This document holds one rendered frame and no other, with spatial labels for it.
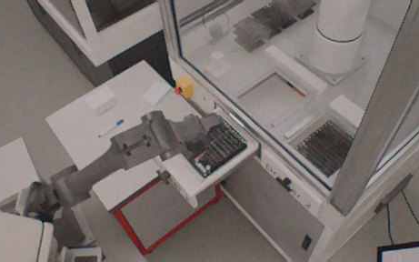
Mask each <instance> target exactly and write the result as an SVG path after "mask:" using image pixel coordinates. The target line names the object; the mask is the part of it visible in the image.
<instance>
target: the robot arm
mask: <svg viewBox="0 0 419 262"><path fill-rule="evenodd" d="M140 118H141V120H142V124H140V125H138V126H133V127H132V128H129V129H128V130H125V131H123V132H121V133H120V134H117V135H114V136H112V137H111V138H110V141H111V145H110V147H109V148H107V151H106V152H105V153H103V154H102V155H100V156H99V157H98V158H96V159H95V160H94V161H92V162H91V163H90V164H88V165H87V166H85V167H84V168H83V169H81V170H78V169H77V167H76V165H72V166H69V167H66V168H64V169H62V170H60V172H58V173H55V174H53V175H52V176H50V177H49V178H50V181H51V183H52V184H50V185H49V186H47V185H45V184H43V183H40V182H38V181H36V180H35V181H33V182H32V183H31V184H30V186H29V192H28V196H27V199H26V204H25V208H24V214H23V217H27V216H26V215H27V213H30V212H33V213H41V214H45V215H47V216H49V217H51V218H52V222H53V220H54V216H55V212H56V211H57V210H59V209H60V207H64V209H65V211H66V210H67V209H69V208H70V207H74V206H76V205H77V204H81V203H82V202H84V201H85V200H88V199H89V198H91V197H92V196H91V195H90V193H89V192H90V191H91V190H92V187H93V186H94V185H95V184H97V183H99V182H100V181H101V180H103V179H105V178H107V177H108V176H111V175H112V174H113V173H115V172H116V171H119V170H120V169H124V170H125V171H127V170H129V169H131V168H133V167H134V166H138V165H141V164H142V163H145V162H146V161H148V160H151V159H152V158H156V157H157V156H160V159H161V161H162V163H164V161H166V160H168V159H169V158H173V157H174V156H177V155H178V154H182V153H183V155H184V156H185V158H187V160H190V161H192V160H195V161H197V158H198V159H200V158H201V157H202V155H203V154H205V153H206V147H207V146H208V145H211V141H210V140H209V139H207V138H206V136H205V135H207V133H209V132H211V131H212V130H216V129H217V128H218V127H220V126H221V124H220V123H221V122H220V119H219V117H218V116H217V114H216V112H211V113H210V114H208V115H206V116H202V117H201V118H200V117H199V116H194V115H193V113H192V114H190V115H188V116H184V118H183V120H184V121H172V120H170V119H165V115H164V113H163V112H162V110H155V111H151V112H148V113H146V114H145V115H143V116H141V117H140ZM144 139H145V140H144ZM182 141H184V142H183V144H182V145H178V144H179V143H180V142H182Z"/></svg>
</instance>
